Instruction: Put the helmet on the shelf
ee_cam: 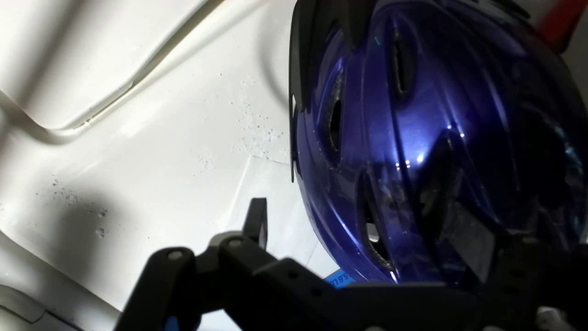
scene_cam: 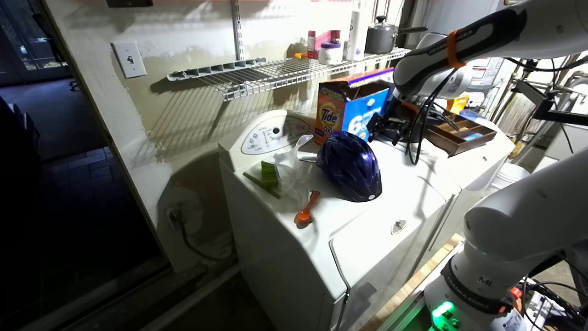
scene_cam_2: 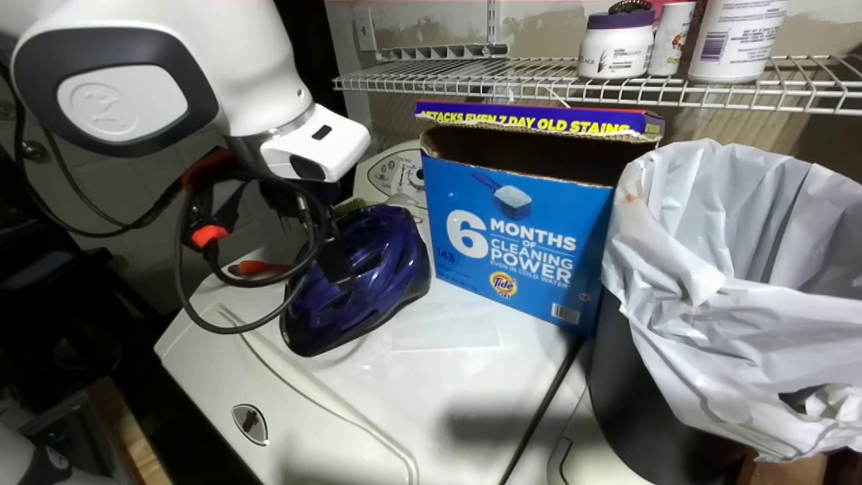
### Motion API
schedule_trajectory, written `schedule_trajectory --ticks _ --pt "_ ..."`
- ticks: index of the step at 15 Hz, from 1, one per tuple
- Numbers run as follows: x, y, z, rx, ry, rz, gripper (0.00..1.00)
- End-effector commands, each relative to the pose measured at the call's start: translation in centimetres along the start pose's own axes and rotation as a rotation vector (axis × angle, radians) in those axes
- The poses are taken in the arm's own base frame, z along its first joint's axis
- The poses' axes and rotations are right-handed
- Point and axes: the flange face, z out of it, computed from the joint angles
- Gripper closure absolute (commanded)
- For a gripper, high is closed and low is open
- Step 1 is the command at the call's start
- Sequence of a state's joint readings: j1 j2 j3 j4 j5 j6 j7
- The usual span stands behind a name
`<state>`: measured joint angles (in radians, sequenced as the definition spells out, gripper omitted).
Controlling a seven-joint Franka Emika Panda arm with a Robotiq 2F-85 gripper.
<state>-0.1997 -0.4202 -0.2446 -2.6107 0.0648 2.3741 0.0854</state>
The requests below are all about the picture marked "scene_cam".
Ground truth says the metal shelf upright rail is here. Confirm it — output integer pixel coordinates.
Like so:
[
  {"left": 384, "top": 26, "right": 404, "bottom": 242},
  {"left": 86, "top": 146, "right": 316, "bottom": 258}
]
[{"left": 228, "top": 0, "right": 244, "bottom": 63}]

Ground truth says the black metal stand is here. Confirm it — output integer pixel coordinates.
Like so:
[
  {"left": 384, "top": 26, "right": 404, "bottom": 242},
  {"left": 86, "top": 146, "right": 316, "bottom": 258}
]
[{"left": 531, "top": 91, "right": 588, "bottom": 128}]

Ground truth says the green lit device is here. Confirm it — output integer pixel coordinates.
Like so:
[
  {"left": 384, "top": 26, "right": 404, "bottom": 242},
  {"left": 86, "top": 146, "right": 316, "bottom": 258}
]
[{"left": 421, "top": 300, "right": 463, "bottom": 331}]

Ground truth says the white wall switch plate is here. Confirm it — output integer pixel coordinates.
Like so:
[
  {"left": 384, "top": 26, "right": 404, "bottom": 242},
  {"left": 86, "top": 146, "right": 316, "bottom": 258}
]
[{"left": 110, "top": 39, "right": 149, "bottom": 82}]

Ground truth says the blue orange detergent box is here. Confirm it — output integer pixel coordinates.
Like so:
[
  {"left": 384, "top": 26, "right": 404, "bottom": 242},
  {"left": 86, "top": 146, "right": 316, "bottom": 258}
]
[{"left": 312, "top": 67, "right": 397, "bottom": 150}]

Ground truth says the orange plastic spoon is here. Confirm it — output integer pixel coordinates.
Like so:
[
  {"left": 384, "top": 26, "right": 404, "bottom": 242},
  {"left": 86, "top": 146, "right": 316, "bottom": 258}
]
[{"left": 292, "top": 190, "right": 323, "bottom": 231}]

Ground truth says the wooden plank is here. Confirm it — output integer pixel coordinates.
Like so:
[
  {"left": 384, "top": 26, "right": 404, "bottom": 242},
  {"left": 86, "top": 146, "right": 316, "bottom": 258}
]
[{"left": 360, "top": 232, "right": 467, "bottom": 331}]

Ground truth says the white dryer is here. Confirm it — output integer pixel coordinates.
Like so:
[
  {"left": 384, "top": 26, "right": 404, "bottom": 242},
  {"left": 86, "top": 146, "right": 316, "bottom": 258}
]
[{"left": 421, "top": 113, "right": 518, "bottom": 199}]

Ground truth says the white jar purple lid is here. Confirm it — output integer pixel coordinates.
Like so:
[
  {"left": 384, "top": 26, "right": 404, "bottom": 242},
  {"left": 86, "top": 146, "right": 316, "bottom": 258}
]
[{"left": 320, "top": 41, "right": 345, "bottom": 67}]

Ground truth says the brown wooden tray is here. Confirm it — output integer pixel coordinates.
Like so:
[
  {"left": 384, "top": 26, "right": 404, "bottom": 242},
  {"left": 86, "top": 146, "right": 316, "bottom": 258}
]
[{"left": 424, "top": 109, "right": 500, "bottom": 159}]

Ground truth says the small red-capped bottle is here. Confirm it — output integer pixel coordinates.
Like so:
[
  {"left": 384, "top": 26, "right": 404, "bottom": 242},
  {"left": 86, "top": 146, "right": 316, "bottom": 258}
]
[{"left": 305, "top": 30, "right": 320, "bottom": 61}]

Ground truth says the black pot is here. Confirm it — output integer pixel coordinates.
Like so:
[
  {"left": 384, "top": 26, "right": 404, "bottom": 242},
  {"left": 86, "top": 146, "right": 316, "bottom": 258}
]
[{"left": 366, "top": 17, "right": 430, "bottom": 56}]

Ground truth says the black power cord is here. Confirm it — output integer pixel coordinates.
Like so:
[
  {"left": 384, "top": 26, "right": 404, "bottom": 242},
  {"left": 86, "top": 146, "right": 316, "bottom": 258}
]
[{"left": 165, "top": 207, "right": 237, "bottom": 266}]

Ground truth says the clear green-zip plastic bag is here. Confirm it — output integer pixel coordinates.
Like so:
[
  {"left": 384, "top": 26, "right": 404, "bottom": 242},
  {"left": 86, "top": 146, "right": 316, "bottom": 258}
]
[{"left": 243, "top": 146, "right": 309, "bottom": 201}]

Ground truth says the white wire shelf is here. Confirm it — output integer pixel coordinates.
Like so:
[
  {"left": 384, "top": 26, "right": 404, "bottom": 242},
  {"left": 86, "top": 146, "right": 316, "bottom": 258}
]
[{"left": 165, "top": 52, "right": 406, "bottom": 104}]

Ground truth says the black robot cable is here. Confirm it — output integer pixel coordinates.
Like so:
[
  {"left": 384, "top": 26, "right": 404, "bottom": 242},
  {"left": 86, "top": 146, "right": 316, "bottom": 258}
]
[{"left": 401, "top": 67, "right": 461, "bottom": 168}]

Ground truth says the small yellow container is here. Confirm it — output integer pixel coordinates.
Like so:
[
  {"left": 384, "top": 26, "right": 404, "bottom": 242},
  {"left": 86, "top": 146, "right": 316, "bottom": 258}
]
[{"left": 446, "top": 95, "right": 472, "bottom": 117}]

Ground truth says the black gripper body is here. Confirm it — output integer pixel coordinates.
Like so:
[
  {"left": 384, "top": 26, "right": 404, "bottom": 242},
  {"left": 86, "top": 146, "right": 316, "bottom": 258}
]
[{"left": 366, "top": 98, "right": 421, "bottom": 148}]

